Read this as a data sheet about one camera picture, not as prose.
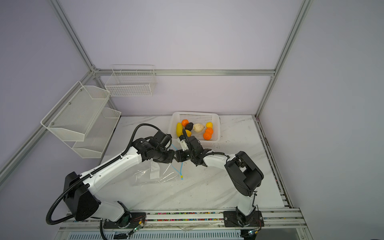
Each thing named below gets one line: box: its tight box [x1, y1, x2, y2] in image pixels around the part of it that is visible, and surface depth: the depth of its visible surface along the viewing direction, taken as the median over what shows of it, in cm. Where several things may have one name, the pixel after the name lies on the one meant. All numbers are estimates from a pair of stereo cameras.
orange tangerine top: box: [181, 119, 189, 127], surface depth 112 cm
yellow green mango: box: [176, 122, 184, 138], surface depth 109 cm
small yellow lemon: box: [205, 122, 214, 129], surface depth 113 cm
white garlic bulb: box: [193, 123, 205, 133], surface depth 109 cm
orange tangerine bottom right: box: [203, 132, 213, 140], surface depth 106 cm
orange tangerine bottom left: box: [205, 127, 214, 134], surface depth 109 cm
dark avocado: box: [185, 122, 194, 131], surface depth 110 cm
